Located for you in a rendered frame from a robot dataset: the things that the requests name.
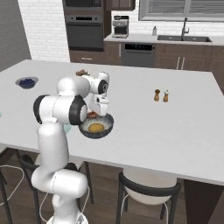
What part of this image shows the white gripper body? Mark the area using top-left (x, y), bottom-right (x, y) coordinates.
top-left (87, 100), bottom-right (111, 117)

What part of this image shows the grey tap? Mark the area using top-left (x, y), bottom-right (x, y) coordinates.
top-left (180, 17), bottom-right (191, 41)

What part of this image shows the brown spiky item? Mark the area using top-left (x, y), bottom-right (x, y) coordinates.
top-left (75, 68), bottom-right (90, 77)

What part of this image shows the yellow potato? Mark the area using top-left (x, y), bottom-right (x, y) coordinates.
top-left (87, 122), bottom-right (106, 134)

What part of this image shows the blue bowl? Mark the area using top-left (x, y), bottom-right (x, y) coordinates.
top-left (15, 76), bottom-right (39, 90)

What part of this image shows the brown wall cupboard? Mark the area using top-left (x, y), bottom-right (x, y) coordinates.
top-left (105, 0), bottom-right (137, 12)

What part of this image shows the silver coffee machine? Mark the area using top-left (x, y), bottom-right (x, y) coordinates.
top-left (111, 15), bottom-right (130, 39)

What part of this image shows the brown pepper shaker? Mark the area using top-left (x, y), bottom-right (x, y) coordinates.
top-left (153, 88), bottom-right (161, 102)

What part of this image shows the dark grey bowl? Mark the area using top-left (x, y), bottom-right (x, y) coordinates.
top-left (78, 113), bottom-right (116, 140)

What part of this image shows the window with blinds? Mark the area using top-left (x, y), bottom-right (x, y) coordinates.
top-left (137, 0), bottom-right (224, 23)

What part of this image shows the brown cupboard run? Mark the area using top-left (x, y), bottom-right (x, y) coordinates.
top-left (103, 39), bottom-right (224, 95)

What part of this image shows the teal plate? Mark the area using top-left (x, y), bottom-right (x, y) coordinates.
top-left (63, 123), bottom-right (73, 135)

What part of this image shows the dark sink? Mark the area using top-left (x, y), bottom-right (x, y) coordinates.
top-left (157, 34), bottom-right (213, 44)

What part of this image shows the black wall oven stack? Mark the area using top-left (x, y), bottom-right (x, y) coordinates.
top-left (62, 0), bottom-right (106, 64)

